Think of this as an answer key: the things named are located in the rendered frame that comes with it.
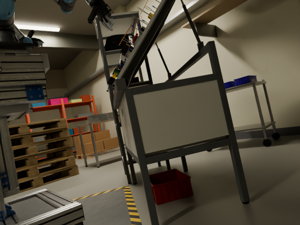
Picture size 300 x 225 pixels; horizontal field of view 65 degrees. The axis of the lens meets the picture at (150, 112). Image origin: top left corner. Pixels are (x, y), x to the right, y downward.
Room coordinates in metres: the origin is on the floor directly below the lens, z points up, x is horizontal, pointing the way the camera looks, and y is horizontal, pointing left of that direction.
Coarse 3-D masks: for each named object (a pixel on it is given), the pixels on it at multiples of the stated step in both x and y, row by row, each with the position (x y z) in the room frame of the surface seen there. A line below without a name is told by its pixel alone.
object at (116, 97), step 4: (116, 80) 1.31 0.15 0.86; (120, 80) 1.31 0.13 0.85; (124, 80) 1.32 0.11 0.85; (116, 84) 1.31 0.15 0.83; (120, 84) 1.31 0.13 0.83; (124, 84) 1.31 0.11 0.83; (116, 88) 1.37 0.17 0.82; (120, 88) 1.31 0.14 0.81; (124, 88) 1.31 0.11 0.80; (116, 92) 1.46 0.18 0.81; (120, 92) 1.41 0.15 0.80; (116, 96) 1.56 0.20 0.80; (120, 96) 1.58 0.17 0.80; (116, 100) 1.75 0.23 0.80; (120, 100) 1.80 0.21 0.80; (116, 104) 2.03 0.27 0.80; (116, 108) 2.40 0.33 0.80
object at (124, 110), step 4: (124, 92) 1.37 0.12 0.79; (124, 96) 1.43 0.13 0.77; (124, 100) 1.49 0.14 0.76; (124, 104) 1.55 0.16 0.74; (124, 108) 1.62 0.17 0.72; (124, 112) 1.70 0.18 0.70; (128, 112) 1.38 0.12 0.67; (124, 116) 1.77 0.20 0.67; (128, 116) 1.42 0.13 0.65; (124, 120) 1.86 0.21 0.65; (128, 120) 1.48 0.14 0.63; (128, 124) 1.55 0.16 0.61; (128, 128) 1.62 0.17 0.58; (128, 132) 1.69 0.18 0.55; (132, 132) 1.37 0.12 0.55; (128, 136) 1.78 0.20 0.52; (132, 136) 1.43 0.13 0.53; (128, 140) 1.87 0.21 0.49; (132, 140) 1.49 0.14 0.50; (132, 144) 1.55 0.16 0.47; (132, 148) 1.62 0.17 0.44; (132, 152) 1.70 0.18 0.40; (136, 152) 1.38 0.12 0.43
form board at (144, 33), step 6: (162, 0) 1.37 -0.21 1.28; (162, 6) 1.46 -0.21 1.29; (156, 12) 1.36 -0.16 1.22; (156, 18) 1.50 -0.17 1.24; (150, 24) 1.35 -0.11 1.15; (144, 30) 1.35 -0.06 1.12; (144, 36) 1.35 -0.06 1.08; (138, 42) 1.34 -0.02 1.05; (138, 48) 1.42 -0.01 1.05; (132, 54) 1.33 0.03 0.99; (132, 60) 1.46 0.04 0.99; (126, 66) 1.32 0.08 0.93; (120, 72) 1.31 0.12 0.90; (120, 78) 1.31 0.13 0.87
